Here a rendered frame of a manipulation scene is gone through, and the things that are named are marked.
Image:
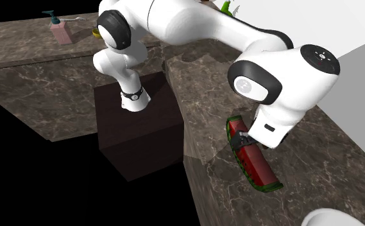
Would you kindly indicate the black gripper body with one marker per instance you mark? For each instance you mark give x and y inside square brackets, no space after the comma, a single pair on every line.
[242,139]

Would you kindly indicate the silver metal utensil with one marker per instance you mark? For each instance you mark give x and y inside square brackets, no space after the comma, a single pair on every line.
[73,19]

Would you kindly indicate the green bottle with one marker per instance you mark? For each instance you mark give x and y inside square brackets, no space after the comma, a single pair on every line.
[226,8]

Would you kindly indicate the pink soap dispenser teal pump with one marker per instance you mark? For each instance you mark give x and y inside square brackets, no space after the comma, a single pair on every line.
[61,33]

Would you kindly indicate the yellow bowl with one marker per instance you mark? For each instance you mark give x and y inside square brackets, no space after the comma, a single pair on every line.
[96,33]

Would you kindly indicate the red watermelon slice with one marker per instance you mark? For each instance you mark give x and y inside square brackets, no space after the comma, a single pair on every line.
[254,166]

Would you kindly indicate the white rounded object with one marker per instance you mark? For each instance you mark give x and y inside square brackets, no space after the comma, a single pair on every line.
[329,218]

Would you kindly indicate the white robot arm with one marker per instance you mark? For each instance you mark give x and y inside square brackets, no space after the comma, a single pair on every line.
[201,28]

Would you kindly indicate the dark robot stand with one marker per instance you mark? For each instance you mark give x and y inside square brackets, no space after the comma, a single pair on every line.
[138,137]

